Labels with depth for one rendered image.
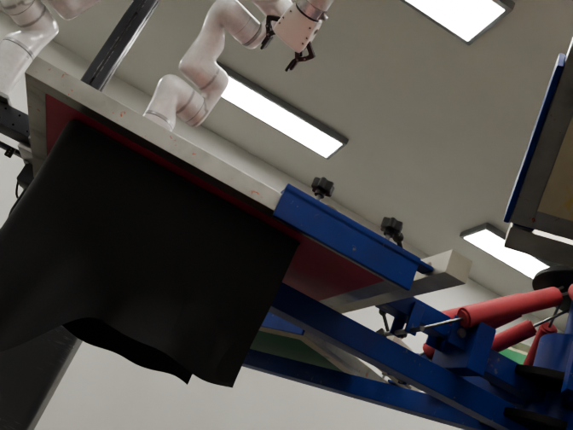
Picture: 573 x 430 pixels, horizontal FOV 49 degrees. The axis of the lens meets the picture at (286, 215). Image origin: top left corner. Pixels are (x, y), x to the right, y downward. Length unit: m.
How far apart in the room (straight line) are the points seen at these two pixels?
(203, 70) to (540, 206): 1.10
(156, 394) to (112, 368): 0.40
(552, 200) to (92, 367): 4.33
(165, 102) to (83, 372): 3.53
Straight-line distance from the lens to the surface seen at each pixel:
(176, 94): 1.87
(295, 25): 1.71
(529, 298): 1.66
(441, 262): 1.24
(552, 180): 1.18
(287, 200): 1.13
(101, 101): 1.13
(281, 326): 1.94
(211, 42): 1.93
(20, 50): 1.94
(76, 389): 5.13
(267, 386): 5.40
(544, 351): 1.79
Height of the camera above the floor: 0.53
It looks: 22 degrees up
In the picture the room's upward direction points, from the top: 24 degrees clockwise
